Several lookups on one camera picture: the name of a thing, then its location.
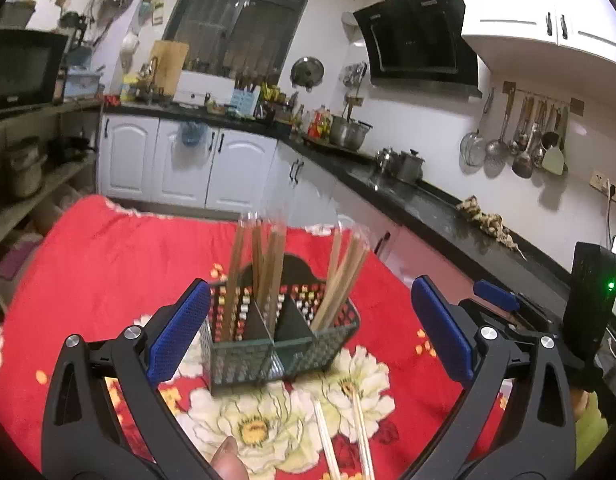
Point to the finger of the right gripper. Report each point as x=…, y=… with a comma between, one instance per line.
x=520, y=307

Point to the dark green utensil basket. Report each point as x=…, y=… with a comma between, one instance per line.
x=255, y=357

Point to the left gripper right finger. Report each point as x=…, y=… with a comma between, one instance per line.
x=514, y=418

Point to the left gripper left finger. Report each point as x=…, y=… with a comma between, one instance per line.
x=82, y=437

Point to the white base cabinets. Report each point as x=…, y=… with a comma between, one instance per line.
x=146, y=162

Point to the blue knife block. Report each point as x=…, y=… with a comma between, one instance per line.
x=244, y=101

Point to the wooden cutting board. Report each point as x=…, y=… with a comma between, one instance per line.
x=171, y=56

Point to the hanging pot lid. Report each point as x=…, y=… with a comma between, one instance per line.
x=307, y=72

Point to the steel stock pot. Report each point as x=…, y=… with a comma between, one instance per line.
x=348, y=134

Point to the light blue storage box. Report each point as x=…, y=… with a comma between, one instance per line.
x=81, y=84

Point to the hanging steel ladle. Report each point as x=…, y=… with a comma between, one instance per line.
x=497, y=148

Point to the black microwave oven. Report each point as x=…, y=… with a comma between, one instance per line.
x=30, y=61

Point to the metal shelf rack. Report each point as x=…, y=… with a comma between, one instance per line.
x=34, y=160

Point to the white upper cabinets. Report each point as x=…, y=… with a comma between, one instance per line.
x=569, y=43

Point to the person's hand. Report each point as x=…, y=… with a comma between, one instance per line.
x=226, y=462

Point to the dark kitchen window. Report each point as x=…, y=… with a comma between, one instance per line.
x=231, y=38

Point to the black range hood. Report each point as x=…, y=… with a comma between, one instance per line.
x=418, y=44

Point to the black countertop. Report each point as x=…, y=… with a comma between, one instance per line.
x=426, y=211

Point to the hanging steel strainer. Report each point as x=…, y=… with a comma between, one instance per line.
x=473, y=144

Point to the chopstick bundle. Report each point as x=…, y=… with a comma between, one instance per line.
x=257, y=260
x=343, y=273

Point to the ginger pile on counter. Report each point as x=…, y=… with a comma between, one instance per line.
x=490, y=224

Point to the dark lidded pot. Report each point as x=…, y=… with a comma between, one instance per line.
x=410, y=167

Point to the steel kettle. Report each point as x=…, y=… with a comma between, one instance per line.
x=387, y=161

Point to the red floral table cloth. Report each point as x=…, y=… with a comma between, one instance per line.
x=102, y=268

